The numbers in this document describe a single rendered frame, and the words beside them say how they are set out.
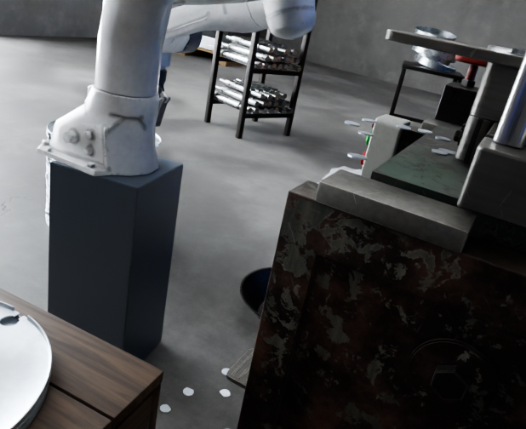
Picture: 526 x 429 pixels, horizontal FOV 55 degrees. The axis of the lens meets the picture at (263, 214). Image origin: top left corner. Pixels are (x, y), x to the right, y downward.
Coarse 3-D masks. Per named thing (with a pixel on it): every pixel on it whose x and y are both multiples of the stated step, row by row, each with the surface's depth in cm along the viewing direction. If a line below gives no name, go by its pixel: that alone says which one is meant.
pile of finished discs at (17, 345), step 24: (0, 312) 64; (0, 336) 60; (24, 336) 61; (0, 360) 56; (24, 360) 57; (48, 360) 58; (0, 384) 53; (24, 384) 54; (48, 384) 55; (0, 408) 51; (24, 408) 51
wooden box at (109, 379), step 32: (0, 288) 71; (64, 352) 62; (96, 352) 63; (64, 384) 58; (96, 384) 58; (128, 384) 59; (160, 384) 63; (64, 416) 53; (96, 416) 54; (128, 416) 58
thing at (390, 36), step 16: (400, 32) 60; (432, 48) 58; (448, 48) 58; (464, 48) 57; (480, 48) 58; (496, 48) 58; (496, 64) 57; (512, 64) 55; (496, 80) 58; (512, 80) 57; (480, 96) 59; (496, 96) 58; (480, 112) 60; (496, 112) 59; (464, 128) 63; (480, 128) 60; (464, 144) 62; (464, 160) 62
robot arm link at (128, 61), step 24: (120, 0) 76; (144, 0) 75; (168, 0) 77; (120, 24) 80; (144, 24) 80; (168, 24) 86; (120, 48) 83; (144, 48) 84; (96, 72) 87; (120, 72) 85; (144, 72) 86; (144, 96) 88
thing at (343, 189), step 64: (320, 192) 48; (384, 192) 48; (320, 256) 51; (384, 256) 47; (448, 256) 44; (512, 256) 45; (320, 320) 53; (384, 320) 50; (448, 320) 47; (512, 320) 43; (256, 384) 59; (320, 384) 55; (384, 384) 52; (448, 384) 46; (512, 384) 45
